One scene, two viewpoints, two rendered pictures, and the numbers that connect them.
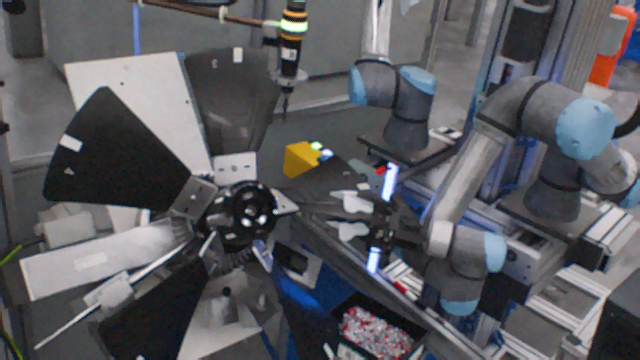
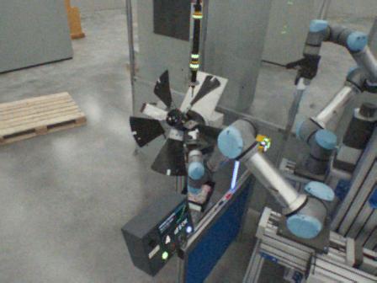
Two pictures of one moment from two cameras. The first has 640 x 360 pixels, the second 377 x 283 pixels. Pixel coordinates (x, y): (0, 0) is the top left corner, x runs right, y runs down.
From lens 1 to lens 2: 154 cm
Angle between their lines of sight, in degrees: 64
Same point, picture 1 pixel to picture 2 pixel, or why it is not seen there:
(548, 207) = not seen: hidden behind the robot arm
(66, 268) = (151, 110)
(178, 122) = (212, 98)
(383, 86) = (305, 131)
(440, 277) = not seen: hidden behind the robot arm
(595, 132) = (226, 143)
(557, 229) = (282, 225)
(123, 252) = (161, 115)
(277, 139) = (297, 146)
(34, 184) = not seen: hidden behind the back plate
